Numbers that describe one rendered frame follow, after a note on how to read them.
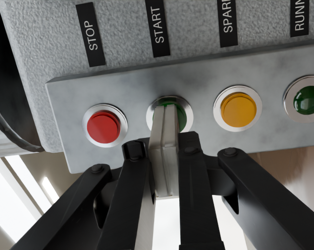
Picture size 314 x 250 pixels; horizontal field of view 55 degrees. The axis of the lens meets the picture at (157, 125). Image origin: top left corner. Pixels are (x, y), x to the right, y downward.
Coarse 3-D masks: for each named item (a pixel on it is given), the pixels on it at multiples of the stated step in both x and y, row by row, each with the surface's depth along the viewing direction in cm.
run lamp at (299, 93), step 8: (304, 88) 21; (312, 88) 21; (296, 96) 22; (304, 96) 21; (312, 96) 21; (296, 104) 22; (304, 104) 22; (312, 104) 21; (304, 112) 22; (312, 112) 22
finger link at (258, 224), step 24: (240, 168) 12; (240, 192) 12; (264, 192) 10; (288, 192) 10; (240, 216) 12; (264, 216) 10; (288, 216) 9; (312, 216) 9; (264, 240) 10; (288, 240) 9; (312, 240) 8
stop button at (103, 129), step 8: (104, 112) 22; (88, 120) 23; (96, 120) 23; (104, 120) 23; (112, 120) 22; (88, 128) 23; (96, 128) 23; (104, 128) 23; (112, 128) 23; (120, 128) 23; (96, 136) 23; (104, 136) 23; (112, 136) 23
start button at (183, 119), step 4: (160, 104) 22; (164, 104) 22; (168, 104) 22; (176, 104) 22; (180, 108) 22; (180, 112) 22; (184, 112) 22; (180, 116) 22; (184, 116) 22; (180, 120) 22; (184, 120) 22; (180, 124) 22; (184, 124) 23; (180, 128) 22
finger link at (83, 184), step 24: (96, 168) 14; (72, 192) 12; (96, 192) 13; (48, 216) 11; (72, 216) 11; (96, 216) 14; (24, 240) 10; (48, 240) 10; (72, 240) 11; (96, 240) 13
